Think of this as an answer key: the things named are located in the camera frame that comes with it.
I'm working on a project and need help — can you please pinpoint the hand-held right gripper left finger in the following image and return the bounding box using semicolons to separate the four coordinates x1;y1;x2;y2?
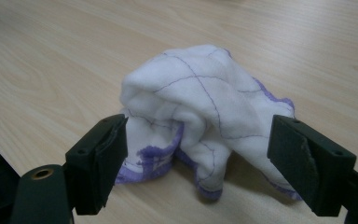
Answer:
63;113;130;216

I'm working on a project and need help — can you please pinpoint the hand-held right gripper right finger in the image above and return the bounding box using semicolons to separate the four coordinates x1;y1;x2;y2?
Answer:
267;114;357;217

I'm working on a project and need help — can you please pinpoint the white cloth with purple edging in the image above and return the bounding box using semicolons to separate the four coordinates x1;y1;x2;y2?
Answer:
115;44;303;202

